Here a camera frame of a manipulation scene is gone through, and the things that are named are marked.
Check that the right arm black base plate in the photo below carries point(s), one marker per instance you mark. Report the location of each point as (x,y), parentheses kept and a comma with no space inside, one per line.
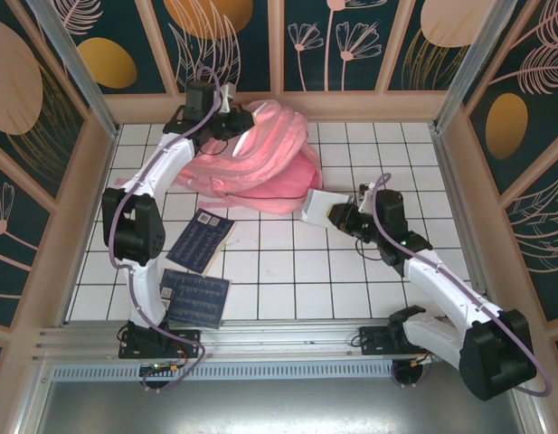
(373,343)

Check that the slotted metal grille strip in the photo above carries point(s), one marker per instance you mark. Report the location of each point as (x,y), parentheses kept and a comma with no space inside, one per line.
(278,373)

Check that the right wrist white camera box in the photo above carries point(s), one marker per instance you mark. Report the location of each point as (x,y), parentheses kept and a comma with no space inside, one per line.
(366,199)

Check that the grey white notebook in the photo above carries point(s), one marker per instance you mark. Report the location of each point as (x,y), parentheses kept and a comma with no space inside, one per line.
(319,205)

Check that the thin navy book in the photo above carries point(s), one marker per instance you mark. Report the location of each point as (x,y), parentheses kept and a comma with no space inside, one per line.
(197,300)

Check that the aluminium mounting rail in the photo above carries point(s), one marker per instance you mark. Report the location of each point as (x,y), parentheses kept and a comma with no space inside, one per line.
(278,336)

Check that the steel sheet panel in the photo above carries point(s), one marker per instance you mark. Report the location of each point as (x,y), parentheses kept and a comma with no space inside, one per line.
(278,407)

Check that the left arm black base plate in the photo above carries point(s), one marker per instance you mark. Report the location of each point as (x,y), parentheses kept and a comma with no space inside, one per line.
(183,343)

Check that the aluminium frame post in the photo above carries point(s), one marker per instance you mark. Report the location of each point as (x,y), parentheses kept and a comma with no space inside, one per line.
(75,63)
(477,54)

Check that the thick navy book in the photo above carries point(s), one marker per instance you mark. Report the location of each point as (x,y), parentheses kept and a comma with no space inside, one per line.
(201,242)

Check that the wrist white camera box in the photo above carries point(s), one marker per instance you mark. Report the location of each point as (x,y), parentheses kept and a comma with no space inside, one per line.
(226,97)
(366,199)

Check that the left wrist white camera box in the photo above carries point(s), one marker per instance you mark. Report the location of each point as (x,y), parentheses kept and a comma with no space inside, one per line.
(226,97)

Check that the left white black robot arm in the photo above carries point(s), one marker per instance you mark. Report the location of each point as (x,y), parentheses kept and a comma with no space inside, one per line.
(170,158)

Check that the aluminium side rail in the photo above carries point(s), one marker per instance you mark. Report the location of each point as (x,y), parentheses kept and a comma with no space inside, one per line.
(443,163)

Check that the pink student backpack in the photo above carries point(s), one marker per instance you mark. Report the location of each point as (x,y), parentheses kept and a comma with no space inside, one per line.
(269,149)

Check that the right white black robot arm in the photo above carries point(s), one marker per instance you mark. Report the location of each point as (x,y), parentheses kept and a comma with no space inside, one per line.
(441,280)

